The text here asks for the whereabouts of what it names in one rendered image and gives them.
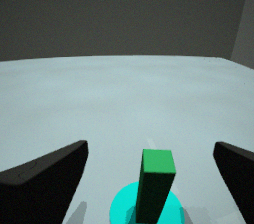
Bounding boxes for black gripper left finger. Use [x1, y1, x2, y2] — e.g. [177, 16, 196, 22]
[0, 141, 88, 224]

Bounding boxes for cyan circle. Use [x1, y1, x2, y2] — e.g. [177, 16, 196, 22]
[109, 181, 186, 224]

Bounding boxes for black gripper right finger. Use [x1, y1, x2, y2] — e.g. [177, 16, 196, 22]
[213, 142, 254, 224]

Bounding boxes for green rectangular post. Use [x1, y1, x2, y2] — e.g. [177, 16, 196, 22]
[134, 149, 177, 224]

